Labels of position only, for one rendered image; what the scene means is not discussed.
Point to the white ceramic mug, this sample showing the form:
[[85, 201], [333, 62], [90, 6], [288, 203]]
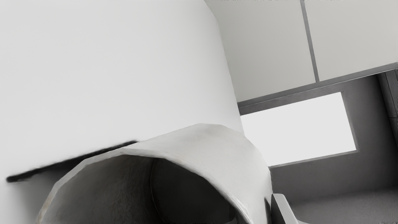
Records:
[[205, 146]]

